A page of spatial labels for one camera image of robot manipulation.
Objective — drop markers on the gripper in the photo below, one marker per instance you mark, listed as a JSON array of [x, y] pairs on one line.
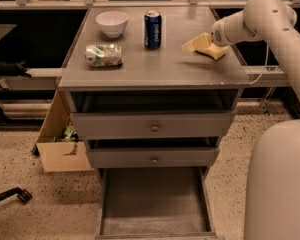
[[220, 34]]

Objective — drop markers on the yellow sponge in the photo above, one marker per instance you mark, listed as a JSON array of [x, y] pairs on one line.
[[215, 51]]

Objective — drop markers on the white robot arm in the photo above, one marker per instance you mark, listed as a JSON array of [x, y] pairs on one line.
[[272, 206]]

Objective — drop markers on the grey top drawer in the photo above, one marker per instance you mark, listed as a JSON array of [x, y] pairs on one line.
[[154, 125]]

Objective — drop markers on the grey drawer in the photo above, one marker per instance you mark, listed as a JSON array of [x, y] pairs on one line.
[[154, 125], [152, 157], [155, 204]]

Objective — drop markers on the grey drawer cabinet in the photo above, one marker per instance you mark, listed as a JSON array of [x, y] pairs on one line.
[[164, 80]]

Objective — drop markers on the grey middle drawer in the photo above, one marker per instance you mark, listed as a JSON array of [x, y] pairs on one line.
[[152, 157]]

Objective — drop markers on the grey bottom drawer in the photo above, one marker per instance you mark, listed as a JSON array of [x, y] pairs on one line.
[[155, 204]]

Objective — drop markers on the blue pepsi can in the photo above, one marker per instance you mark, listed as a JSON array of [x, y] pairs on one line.
[[153, 29]]

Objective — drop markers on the white bowl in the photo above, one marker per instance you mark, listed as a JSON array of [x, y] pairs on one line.
[[112, 23]]

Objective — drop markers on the green white snack bag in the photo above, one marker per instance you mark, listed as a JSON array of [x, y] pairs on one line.
[[103, 55]]

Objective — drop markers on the green packet in box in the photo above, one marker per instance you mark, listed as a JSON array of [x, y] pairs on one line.
[[69, 135]]

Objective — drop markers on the cardboard box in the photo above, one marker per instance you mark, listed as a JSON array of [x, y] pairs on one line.
[[58, 149]]

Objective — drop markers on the black cloth on ledge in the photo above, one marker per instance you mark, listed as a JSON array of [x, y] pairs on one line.
[[13, 69]]

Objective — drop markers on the black chair leg with caster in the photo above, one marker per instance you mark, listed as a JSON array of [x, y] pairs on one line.
[[22, 194]]

